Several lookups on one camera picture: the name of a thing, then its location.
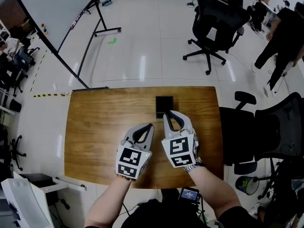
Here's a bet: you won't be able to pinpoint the person's right forearm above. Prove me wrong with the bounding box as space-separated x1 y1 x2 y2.
187 165 243 221

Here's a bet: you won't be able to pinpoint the black office chair grey armrests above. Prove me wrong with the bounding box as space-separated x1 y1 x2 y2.
182 0 251 76

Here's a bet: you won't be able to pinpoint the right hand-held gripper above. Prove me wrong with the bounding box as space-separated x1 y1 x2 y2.
161 110 200 169

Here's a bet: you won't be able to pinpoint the black device with screen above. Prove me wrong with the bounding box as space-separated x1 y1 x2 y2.
178 187 200 204

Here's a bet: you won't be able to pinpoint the silver metal wristwatch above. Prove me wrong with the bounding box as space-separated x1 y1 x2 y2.
182 156 204 173

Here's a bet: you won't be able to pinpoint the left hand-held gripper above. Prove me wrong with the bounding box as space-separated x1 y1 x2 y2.
115 123 155 181

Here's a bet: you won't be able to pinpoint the person's black shirt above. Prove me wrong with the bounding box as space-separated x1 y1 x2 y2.
120 198 263 228

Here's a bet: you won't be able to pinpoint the dark office chair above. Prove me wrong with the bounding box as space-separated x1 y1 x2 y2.
9 46 40 97

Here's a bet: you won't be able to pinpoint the person's left forearm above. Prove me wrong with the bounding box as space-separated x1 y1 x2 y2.
84 175 133 228

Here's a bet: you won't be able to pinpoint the rolling whiteboard with black frame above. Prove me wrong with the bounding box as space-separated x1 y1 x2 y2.
11 0 122 90

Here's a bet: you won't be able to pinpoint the black chair star base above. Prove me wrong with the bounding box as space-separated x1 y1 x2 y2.
9 135 27 171

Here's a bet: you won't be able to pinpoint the black mesh waste bin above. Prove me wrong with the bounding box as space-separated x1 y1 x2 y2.
235 175 260 196

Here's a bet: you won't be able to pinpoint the black square pen holder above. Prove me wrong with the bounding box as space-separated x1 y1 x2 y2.
155 95 174 119

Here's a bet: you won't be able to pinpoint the black mesh office chair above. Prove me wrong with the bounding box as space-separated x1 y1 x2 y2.
218 91 304 200

